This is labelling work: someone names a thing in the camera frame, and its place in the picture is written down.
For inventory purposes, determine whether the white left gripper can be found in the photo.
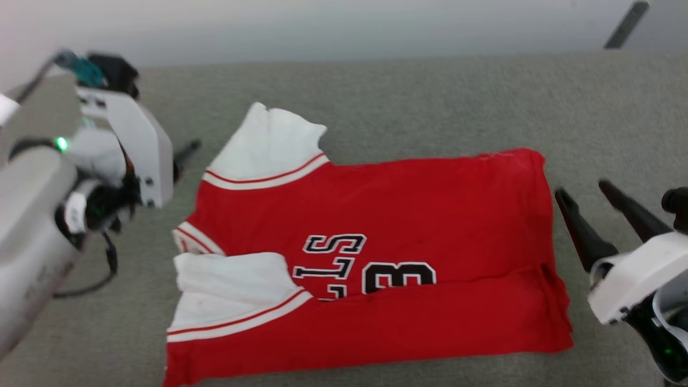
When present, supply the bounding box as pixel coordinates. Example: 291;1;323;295
63;86;203;235

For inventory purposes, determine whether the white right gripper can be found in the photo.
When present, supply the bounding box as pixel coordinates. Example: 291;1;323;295
554;180;688;326

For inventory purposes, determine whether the red and white basketball jersey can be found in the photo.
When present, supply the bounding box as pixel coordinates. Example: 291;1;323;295
162;102;574;387

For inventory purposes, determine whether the thin black cable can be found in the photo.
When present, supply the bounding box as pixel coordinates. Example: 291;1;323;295
53;230;119;299

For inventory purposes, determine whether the grey cable with teal plug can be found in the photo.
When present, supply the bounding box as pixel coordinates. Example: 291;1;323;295
15;49;106;104

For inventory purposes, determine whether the dark grey metal bracket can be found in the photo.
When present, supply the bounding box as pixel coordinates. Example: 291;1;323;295
604;1;650;49

